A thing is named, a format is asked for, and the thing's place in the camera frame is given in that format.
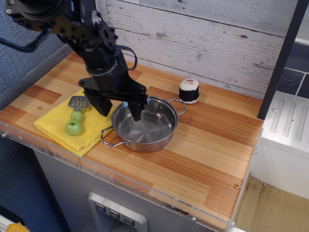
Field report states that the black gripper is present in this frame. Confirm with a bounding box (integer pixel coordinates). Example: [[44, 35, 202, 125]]
[[78, 64, 150, 121]]

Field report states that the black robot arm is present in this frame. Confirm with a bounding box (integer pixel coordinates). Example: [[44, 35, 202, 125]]
[[0, 0, 150, 121]]

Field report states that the yellow object bottom left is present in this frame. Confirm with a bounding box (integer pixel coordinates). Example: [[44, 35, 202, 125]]
[[6, 223, 30, 232]]

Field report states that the plush sushi roll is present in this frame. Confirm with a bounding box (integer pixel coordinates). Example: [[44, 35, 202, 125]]
[[179, 79, 199, 104]]

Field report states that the dark vertical post right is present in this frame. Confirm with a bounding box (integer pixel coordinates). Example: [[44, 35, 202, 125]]
[[257, 0, 309, 120]]

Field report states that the white ribbed appliance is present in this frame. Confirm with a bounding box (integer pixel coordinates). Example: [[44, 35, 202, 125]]
[[251, 91, 309, 199]]

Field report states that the green grey toy spatula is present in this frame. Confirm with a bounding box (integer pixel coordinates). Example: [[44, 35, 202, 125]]
[[66, 96, 90, 136]]

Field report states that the stainless steel pan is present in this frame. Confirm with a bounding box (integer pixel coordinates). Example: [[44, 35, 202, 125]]
[[100, 96, 186, 152]]

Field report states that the silver dispenser panel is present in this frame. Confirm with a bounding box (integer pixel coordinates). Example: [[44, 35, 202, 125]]
[[88, 192, 148, 232]]

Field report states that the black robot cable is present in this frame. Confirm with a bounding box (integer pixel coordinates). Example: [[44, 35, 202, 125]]
[[115, 45, 138, 71]]

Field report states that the clear acrylic edge guard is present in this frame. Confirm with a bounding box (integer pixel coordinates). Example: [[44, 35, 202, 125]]
[[0, 116, 263, 232]]

